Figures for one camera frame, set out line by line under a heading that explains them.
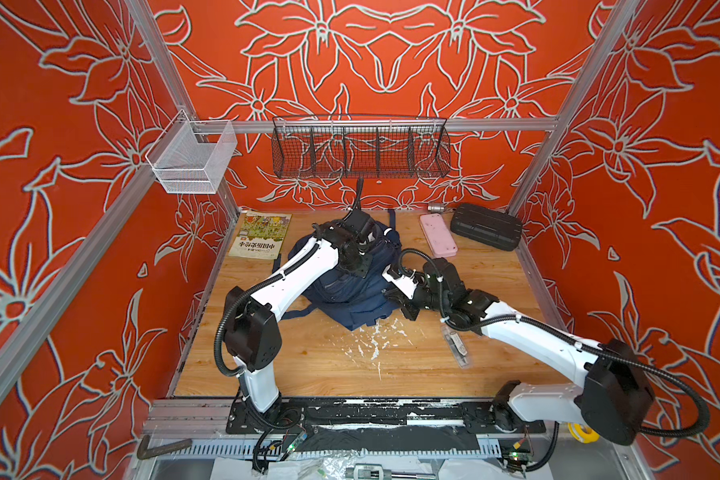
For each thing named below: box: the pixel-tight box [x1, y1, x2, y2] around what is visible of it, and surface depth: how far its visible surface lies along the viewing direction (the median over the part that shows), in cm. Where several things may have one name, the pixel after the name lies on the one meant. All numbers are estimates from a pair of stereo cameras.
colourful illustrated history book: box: [228, 211, 293, 260], surface depth 115 cm
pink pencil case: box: [419, 213, 459, 258], surface depth 112 cm
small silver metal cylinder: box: [427, 203, 445, 213], surface depth 120 cm
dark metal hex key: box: [137, 434, 193, 459], surface depth 71 cm
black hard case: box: [450, 203, 523, 251], surface depth 109 cm
